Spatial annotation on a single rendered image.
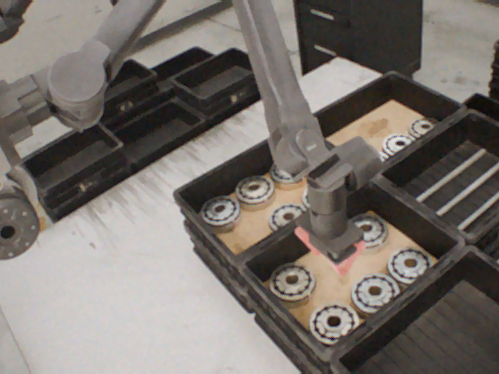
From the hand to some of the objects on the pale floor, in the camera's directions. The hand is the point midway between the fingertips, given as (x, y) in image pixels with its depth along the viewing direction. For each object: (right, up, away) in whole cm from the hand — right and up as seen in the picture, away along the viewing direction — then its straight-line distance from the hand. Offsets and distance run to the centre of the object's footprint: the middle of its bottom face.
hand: (331, 261), depth 87 cm
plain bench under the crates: (+22, -61, +88) cm, 109 cm away
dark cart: (+57, +68, +224) cm, 242 cm away
